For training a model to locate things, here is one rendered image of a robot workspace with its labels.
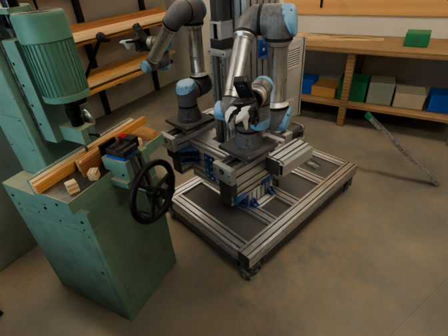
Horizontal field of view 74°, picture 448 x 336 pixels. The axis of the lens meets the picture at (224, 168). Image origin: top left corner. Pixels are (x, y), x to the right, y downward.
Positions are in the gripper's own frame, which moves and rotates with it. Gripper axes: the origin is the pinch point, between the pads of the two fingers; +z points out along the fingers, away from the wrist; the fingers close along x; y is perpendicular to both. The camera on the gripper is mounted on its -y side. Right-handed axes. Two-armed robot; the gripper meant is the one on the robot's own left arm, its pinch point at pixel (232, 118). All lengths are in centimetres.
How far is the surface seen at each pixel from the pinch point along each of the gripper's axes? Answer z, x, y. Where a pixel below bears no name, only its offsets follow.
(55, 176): 7, 79, 20
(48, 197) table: 16, 76, 24
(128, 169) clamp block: -5, 53, 24
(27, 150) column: -3, 104, 14
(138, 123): -44, 74, 21
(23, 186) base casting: 6, 109, 29
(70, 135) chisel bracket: -8, 80, 9
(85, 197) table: 10, 64, 27
